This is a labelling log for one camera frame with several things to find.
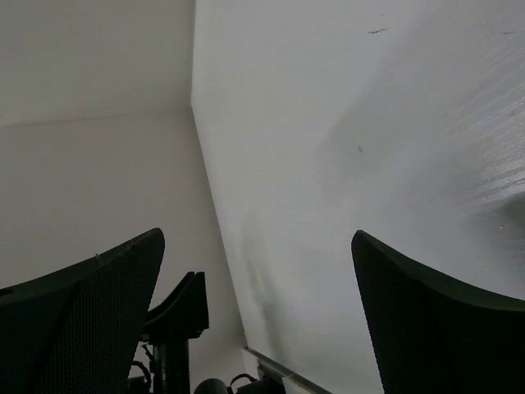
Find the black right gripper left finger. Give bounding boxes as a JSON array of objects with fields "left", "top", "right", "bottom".
[{"left": 1, "top": 228, "right": 165, "bottom": 393}]

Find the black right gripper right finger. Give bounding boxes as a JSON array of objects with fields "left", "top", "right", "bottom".
[{"left": 351, "top": 231, "right": 524, "bottom": 393}]

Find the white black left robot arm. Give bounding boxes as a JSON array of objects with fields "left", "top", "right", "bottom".
[{"left": 126, "top": 272, "right": 209, "bottom": 393}]

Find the aluminium table edge rail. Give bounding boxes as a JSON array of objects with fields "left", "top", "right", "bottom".
[{"left": 241, "top": 347, "right": 329, "bottom": 394}]

